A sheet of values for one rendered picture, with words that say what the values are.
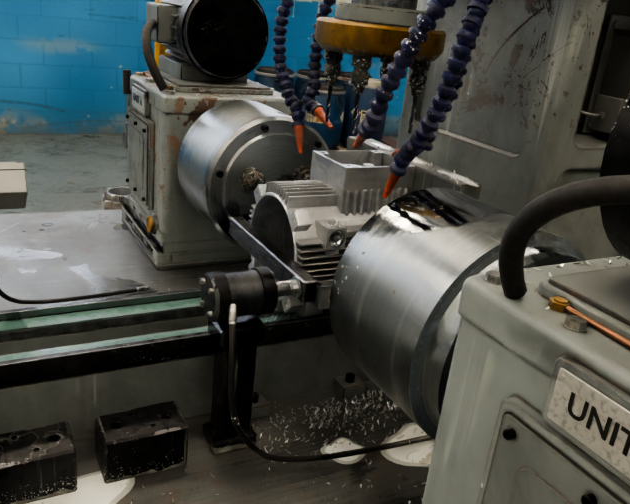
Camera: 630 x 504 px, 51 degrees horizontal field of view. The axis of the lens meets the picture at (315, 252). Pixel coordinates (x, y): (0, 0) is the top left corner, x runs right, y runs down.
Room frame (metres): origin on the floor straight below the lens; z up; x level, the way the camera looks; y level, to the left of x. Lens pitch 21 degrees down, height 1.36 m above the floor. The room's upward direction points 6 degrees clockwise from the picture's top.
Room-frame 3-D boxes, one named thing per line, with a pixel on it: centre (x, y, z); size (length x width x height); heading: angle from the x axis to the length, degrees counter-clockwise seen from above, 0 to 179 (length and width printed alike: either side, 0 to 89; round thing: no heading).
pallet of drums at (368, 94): (6.10, 0.10, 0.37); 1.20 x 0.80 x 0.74; 114
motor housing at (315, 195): (0.94, -0.02, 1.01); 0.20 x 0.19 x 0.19; 120
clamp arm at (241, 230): (0.86, 0.07, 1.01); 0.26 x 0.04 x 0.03; 30
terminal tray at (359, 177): (0.96, -0.06, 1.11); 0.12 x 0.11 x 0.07; 120
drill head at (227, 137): (1.25, 0.16, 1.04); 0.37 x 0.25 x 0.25; 30
